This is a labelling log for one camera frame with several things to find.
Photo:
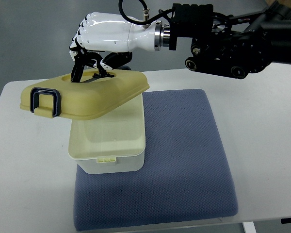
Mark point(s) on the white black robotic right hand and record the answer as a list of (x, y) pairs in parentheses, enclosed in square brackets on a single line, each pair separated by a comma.
[(106, 42)]

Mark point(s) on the yellow storage box lid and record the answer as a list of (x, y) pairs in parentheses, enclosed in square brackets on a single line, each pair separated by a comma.
[(89, 99)]

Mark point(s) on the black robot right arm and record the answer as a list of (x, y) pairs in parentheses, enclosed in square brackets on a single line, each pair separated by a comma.
[(223, 45)]

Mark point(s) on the white storage box base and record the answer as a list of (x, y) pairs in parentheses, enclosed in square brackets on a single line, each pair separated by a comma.
[(114, 142)]

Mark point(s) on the cardboard box corner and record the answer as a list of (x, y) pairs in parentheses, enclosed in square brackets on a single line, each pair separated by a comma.
[(285, 3)]

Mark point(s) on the blue grey fabric cushion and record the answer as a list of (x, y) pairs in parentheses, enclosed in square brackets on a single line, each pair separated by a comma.
[(185, 175)]

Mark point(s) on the black object at table edge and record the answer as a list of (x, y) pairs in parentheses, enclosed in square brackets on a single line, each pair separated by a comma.
[(285, 221)]

